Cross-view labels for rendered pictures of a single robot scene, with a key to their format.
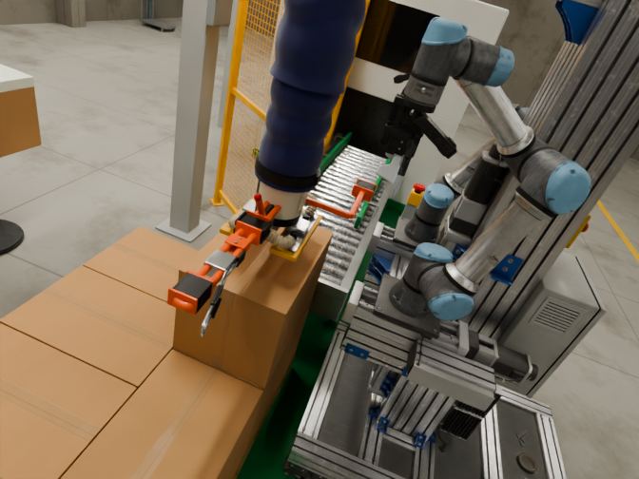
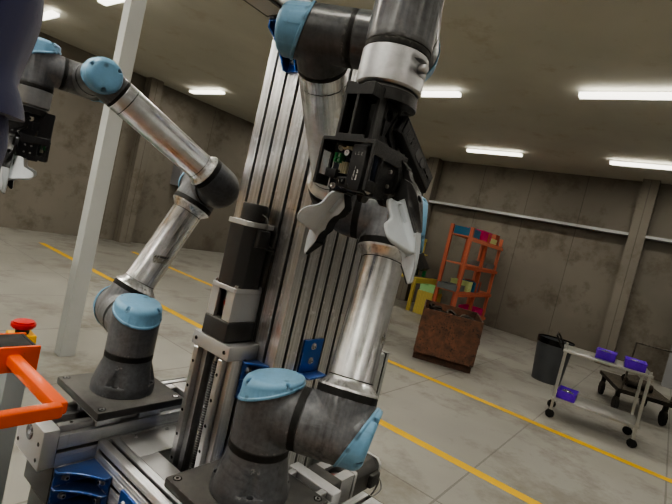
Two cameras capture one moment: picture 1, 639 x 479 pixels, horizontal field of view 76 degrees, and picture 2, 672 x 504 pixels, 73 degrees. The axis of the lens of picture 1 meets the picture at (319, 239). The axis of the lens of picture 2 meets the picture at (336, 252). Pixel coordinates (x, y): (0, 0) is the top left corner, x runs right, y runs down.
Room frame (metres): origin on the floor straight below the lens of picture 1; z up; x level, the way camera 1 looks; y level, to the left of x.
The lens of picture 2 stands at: (0.67, 0.34, 1.56)
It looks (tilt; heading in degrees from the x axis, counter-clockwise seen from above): 3 degrees down; 300
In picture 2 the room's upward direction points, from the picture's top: 13 degrees clockwise
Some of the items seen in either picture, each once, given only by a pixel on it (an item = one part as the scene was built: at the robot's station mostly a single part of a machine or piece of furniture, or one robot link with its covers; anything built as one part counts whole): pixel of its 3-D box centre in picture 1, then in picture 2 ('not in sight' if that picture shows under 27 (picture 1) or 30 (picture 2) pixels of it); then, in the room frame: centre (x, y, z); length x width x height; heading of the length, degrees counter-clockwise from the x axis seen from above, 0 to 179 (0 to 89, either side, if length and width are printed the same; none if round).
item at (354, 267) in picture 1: (378, 212); not in sight; (2.79, -0.37, 0.50); 2.31 x 0.05 x 0.19; 171
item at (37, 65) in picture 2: not in sight; (40, 65); (1.84, -0.20, 1.77); 0.09 x 0.08 x 0.11; 71
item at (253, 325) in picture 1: (259, 285); not in sight; (1.32, 0.19, 0.74); 0.60 x 0.40 x 0.40; 172
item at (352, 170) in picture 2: (406, 126); (370, 147); (0.91, -0.11, 1.66); 0.09 x 0.08 x 0.12; 83
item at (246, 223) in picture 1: (253, 227); not in sight; (1.07, 0.21, 1.18); 0.10 x 0.08 x 0.06; 83
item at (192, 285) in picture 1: (191, 292); not in sight; (0.73, 0.26, 1.18); 0.08 x 0.07 x 0.05; 173
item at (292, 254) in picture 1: (299, 229); not in sight; (1.31, 0.08, 1.08); 0.34 x 0.10 x 0.05; 173
